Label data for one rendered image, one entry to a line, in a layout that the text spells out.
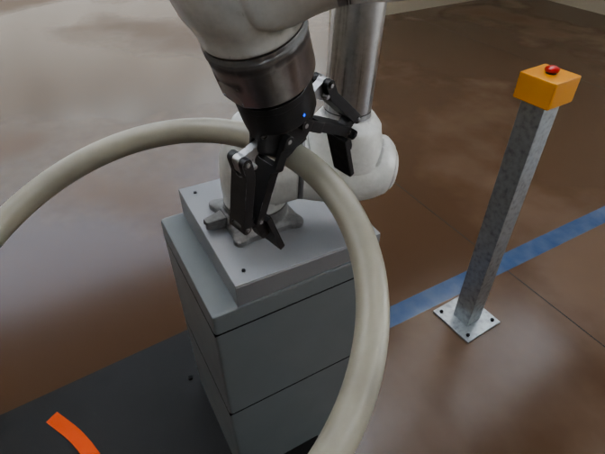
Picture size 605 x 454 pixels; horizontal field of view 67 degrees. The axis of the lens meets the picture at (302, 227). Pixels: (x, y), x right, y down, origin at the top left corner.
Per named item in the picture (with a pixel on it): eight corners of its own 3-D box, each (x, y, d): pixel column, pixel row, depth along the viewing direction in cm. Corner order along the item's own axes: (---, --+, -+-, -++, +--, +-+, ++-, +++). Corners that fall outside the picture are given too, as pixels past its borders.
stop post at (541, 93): (500, 322, 198) (605, 75, 129) (467, 343, 190) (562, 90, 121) (464, 294, 211) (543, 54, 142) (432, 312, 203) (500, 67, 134)
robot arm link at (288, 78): (176, 38, 38) (203, 92, 43) (249, 78, 34) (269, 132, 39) (252, -23, 40) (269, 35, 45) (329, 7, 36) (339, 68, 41)
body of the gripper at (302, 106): (272, 37, 45) (292, 105, 53) (210, 91, 43) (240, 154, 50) (329, 64, 41) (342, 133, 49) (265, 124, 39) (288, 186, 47)
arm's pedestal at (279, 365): (184, 377, 177) (136, 213, 127) (297, 327, 196) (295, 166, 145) (234, 502, 144) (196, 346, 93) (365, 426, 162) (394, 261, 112)
